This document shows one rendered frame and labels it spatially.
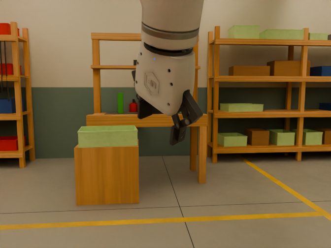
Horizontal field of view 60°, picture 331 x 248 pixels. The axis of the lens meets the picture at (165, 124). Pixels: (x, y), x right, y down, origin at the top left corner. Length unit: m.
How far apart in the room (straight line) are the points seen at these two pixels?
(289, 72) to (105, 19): 3.23
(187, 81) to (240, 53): 5.07
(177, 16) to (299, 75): 4.97
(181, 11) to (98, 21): 4.93
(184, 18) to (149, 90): 0.13
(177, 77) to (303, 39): 4.96
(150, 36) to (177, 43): 0.04
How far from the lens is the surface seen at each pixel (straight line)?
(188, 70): 0.43
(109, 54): 5.19
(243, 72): 4.94
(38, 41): 5.46
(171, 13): 0.39
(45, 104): 5.38
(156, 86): 0.45
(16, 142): 5.04
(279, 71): 5.19
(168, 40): 0.40
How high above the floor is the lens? 1.22
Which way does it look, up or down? 7 degrees down
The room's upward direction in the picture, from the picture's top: straight up
